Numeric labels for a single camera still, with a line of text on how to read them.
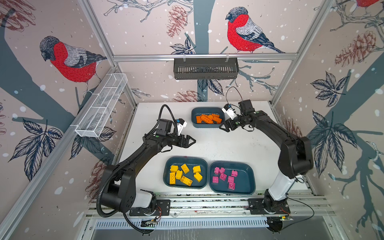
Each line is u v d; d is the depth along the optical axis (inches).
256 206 28.7
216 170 32.9
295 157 18.7
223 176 32.8
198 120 42.1
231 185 31.3
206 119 42.2
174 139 28.7
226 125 31.6
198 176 32.2
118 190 16.4
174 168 32.9
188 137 29.3
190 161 36.2
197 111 45.3
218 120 42.1
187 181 32.0
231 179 32.1
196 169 33.4
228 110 32.1
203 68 41.0
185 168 34.2
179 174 32.7
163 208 28.7
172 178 32.8
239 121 30.4
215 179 32.0
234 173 32.6
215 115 43.8
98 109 30.2
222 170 32.8
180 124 30.2
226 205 29.9
